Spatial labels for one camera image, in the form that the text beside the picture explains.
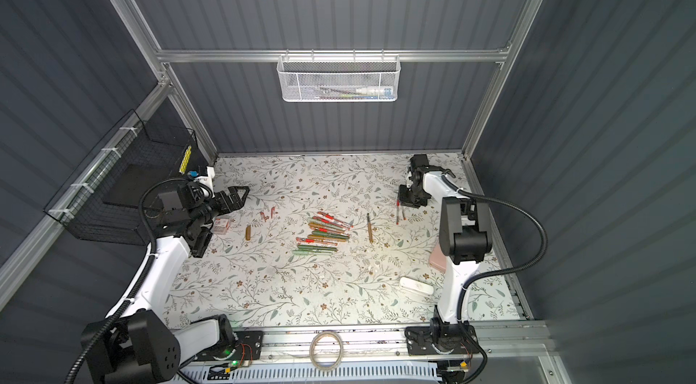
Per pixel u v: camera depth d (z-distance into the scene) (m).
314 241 0.94
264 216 1.01
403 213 1.02
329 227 0.97
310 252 0.91
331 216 1.01
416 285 0.81
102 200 0.68
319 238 0.95
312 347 0.73
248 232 0.96
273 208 1.02
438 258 0.89
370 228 0.97
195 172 0.71
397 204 1.03
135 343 0.39
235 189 0.73
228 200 0.72
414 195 0.85
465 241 0.54
